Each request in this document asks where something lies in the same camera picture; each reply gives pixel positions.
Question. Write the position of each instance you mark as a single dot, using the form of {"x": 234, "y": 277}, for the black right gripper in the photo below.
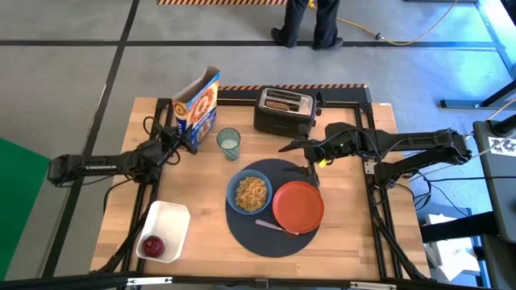
{"x": 338, "y": 145}

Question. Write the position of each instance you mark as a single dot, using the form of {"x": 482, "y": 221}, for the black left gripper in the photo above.
{"x": 167, "y": 139}

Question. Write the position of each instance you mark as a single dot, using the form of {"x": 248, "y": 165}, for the honey oats cereal box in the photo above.
{"x": 199, "y": 108}

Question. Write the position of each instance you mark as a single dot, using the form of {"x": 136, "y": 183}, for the teal faceted glass tumbler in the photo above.
{"x": 228, "y": 147}

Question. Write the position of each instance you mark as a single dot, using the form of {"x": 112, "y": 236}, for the brown bread toast slice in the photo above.
{"x": 278, "y": 106}

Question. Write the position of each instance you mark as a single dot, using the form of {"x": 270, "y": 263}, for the dark red apple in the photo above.
{"x": 154, "y": 246}

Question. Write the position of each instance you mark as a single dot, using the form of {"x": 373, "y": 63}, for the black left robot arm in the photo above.
{"x": 101, "y": 165}

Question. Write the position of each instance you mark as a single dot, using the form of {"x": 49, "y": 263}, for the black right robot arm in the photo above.
{"x": 423, "y": 143}

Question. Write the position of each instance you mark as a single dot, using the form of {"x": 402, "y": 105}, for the black toaster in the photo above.
{"x": 278, "y": 123}

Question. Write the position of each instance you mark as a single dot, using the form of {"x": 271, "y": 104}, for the orange plate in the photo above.
{"x": 298, "y": 207}

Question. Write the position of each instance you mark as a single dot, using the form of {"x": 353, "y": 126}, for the cereal flakes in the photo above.
{"x": 251, "y": 194}

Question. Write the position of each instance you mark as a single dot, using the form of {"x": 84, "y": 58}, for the light blue bowl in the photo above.
{"x": 231, "y": 193}

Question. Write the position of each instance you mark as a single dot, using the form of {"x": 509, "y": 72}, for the white rectangular tray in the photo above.
{"x": 169, "y": 221}

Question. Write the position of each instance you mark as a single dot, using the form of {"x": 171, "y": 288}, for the black orange hazard tape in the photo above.
{"x": 342, "y": 86}
{"x": 201, "y": 2}

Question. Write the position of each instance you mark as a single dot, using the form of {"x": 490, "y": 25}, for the dark round woven placemat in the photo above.
{"x": 262, "y": 241}

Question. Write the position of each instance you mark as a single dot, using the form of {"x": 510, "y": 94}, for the person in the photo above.
{"x": 292, "y": 20}

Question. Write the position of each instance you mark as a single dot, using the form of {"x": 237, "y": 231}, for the green floor mat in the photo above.
{"x": 20, "y": 201}

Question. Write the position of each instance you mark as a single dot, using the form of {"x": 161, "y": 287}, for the white box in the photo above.
{"x": 455, "y": 253}

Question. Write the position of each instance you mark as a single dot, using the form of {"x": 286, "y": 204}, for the dark grey cart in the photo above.
{"x": 500, "y": 193}

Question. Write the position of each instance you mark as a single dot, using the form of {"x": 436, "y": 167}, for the white fiducial marker sticker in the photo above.
{"x": 504, "y": 147}

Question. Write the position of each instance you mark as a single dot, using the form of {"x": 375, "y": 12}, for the metal desk leg frame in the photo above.
{"x": 459, "y": 104}

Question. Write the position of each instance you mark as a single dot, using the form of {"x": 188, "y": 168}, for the black overhead frame beam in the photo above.
{"x": 80, "y": 282}

